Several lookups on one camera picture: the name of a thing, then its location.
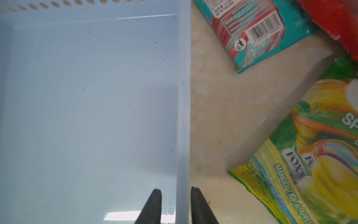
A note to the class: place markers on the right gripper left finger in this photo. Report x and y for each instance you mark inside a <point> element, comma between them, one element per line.
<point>152,210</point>

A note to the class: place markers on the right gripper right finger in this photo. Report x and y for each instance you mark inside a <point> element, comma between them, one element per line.
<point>201,213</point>

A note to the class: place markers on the green yellow Fox's candy bag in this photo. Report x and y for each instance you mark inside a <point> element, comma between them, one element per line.
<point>306,172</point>

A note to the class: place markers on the light blue plastic basket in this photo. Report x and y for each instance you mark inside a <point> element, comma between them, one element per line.
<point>95,110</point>

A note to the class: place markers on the teal candy bag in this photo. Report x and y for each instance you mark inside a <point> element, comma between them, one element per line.
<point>254,30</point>

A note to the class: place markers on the red candy bag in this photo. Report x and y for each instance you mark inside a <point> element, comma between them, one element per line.
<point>338,18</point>

